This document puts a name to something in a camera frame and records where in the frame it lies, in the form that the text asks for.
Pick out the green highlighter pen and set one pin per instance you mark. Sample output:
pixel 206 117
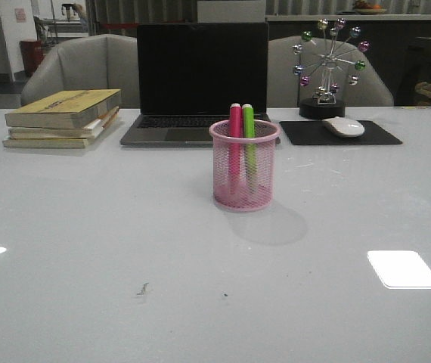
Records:
pixel 249 131

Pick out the pink highlighter pen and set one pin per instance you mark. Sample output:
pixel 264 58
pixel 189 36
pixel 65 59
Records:
pixel 235 129

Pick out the pink mesh pen holder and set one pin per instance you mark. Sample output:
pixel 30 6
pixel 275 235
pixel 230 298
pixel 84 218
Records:
pixel 243 168

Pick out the black mouse pad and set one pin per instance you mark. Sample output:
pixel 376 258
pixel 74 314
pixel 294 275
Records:
pixel 314 133

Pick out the grey laptop black screen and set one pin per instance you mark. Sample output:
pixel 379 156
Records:
pixel 189 76

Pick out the middle white book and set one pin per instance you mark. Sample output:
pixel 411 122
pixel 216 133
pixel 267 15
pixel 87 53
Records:
pixel 92 130

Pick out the white computer mouse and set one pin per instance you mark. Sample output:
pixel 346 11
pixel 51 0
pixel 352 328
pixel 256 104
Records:
pixel 343 127

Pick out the top yellow book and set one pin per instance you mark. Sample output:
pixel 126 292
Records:
pixel 66 109

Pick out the yellow book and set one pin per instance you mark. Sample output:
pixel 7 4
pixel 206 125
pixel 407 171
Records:
pixel 66 109
pixel 48 143

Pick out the grey armchair left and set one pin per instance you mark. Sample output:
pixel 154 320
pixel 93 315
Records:
pixel 93 62

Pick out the ferris wheel desk toy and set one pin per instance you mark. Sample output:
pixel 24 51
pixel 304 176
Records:
pixel 323 103

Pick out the bottom yellow book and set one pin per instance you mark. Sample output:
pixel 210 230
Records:
pixel 48 143

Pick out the red bin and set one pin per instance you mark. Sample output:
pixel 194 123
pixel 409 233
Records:
pixel 32 55

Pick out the fruit bowl on counter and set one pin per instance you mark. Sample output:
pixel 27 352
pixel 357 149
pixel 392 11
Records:
pixel 365 8

